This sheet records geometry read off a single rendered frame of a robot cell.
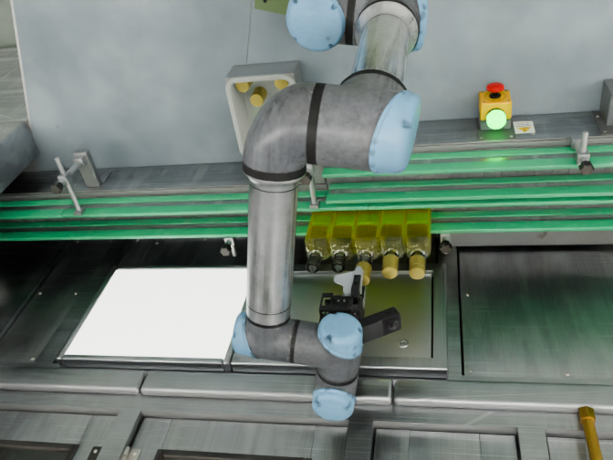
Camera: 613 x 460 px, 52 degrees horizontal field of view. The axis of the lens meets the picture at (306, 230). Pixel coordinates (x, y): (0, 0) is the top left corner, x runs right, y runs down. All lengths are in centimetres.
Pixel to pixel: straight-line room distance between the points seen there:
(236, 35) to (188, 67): 16
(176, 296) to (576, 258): 100
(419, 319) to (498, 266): 30
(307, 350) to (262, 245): 21
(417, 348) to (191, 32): 92
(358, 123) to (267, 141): 13
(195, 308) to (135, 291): 20
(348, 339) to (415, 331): 40
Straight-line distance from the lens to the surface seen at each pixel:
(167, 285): 169
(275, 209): 94
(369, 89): 89
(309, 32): 125
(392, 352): 138
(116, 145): 187
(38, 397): 159
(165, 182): 175
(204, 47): 164
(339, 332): 105
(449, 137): 154
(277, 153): 88
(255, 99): 159
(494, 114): 152
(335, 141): 86
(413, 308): 148
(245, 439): 135
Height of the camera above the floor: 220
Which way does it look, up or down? 52 degrees down
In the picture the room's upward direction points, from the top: 165 degrees counter-clockwise
